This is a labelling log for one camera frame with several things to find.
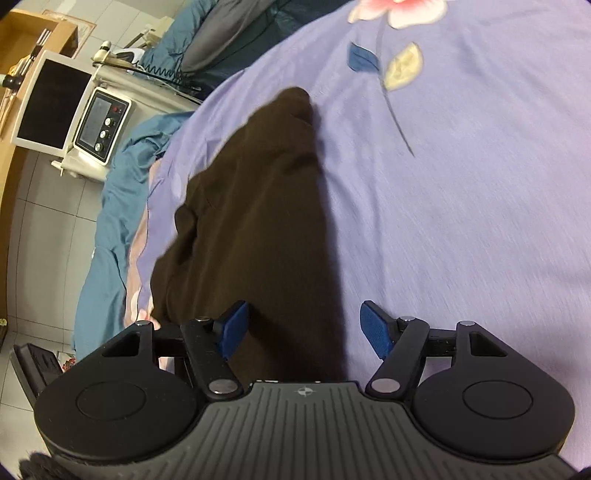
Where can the printed carton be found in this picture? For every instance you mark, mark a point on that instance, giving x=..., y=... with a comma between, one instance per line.
x=67, y=360

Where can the blue quilt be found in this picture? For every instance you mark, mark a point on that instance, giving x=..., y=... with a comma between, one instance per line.
x=115, y=207

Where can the grey pillow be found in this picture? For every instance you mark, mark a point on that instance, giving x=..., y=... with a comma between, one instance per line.
x=221, y=32

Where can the white framed monitor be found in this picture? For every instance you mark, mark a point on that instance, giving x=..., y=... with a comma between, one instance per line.
x=53, y=104

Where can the white control panel device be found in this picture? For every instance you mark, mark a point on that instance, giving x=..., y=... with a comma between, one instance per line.
x=102, y=124

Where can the white handset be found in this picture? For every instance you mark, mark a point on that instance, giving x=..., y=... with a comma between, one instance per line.
x=115, y=53

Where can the dark blue blanket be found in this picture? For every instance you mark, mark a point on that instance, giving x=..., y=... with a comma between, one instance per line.
x=277, y=41

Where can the wooden desk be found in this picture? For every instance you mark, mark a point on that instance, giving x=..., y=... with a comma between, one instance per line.
x=14, y=175

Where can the white appliance with control panel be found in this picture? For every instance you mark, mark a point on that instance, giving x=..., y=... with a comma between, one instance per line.
x=152, y=97

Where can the metal stand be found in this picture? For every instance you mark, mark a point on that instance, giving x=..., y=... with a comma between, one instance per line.
x=21, y=69

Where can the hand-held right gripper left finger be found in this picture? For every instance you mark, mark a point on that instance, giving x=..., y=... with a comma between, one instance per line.
x=233, y=330

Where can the dark brown shirt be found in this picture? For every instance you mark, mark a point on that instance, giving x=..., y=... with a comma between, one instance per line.
x=263, y=221

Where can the purple floral bedsheet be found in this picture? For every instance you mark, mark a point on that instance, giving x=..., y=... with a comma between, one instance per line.
x=438, y=207

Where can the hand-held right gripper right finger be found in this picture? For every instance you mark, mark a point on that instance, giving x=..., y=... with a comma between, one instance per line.
x=376, y=330

